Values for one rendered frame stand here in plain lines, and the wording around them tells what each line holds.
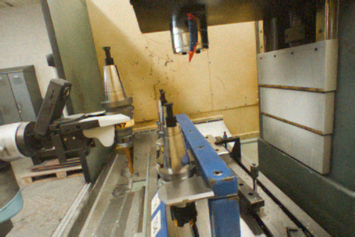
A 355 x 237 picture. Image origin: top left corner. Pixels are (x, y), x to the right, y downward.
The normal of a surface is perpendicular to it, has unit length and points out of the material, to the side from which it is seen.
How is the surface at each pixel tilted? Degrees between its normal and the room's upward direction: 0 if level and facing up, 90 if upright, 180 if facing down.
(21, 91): 90
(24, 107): 90
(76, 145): 91
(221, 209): 90
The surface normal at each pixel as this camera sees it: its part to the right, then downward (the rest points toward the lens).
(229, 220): 0.11, 0.21
